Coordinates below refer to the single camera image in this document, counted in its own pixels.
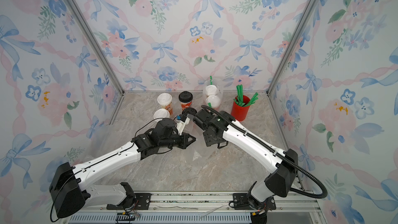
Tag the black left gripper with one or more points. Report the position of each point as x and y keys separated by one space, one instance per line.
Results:
x=183 y=141

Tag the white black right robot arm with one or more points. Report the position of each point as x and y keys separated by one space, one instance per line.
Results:
x=281 y=175

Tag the aluminium corner post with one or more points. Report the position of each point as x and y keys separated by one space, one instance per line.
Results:
x=296 y=35
x=89 y=35

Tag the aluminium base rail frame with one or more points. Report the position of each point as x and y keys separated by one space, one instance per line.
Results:
x=202 y=207

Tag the right aluminium corner post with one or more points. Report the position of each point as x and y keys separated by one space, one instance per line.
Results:
x=296 y=35

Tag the black-lid red cup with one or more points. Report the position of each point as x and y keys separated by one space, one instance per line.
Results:
x=189 y=111
x=185 y=99

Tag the left aluminium corner post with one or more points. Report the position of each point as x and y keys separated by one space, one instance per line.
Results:
x=89 y=35

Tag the red straw holder cup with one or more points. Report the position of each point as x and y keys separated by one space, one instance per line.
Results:
x=240 y=112

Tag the back left white-lid cup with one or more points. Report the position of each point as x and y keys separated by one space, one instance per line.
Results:
x=165 y=100

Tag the front left white-lid cup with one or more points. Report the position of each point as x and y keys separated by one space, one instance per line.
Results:
x=160 y=114

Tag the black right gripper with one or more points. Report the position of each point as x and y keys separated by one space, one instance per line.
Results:
x=195 y=116

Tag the front black-lid red cup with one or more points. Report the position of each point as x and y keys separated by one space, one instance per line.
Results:
x=189 y=111

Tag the clear plastic carrier bag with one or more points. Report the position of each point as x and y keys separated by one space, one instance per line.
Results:
x=217 y=82

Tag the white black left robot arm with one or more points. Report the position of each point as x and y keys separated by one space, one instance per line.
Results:
x=72 y=187

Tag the green wrapped straws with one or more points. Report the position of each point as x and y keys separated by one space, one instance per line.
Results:
x=240 y=97

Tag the back black-lid red cup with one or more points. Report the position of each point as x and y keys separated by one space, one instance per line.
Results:
x=185 y=99

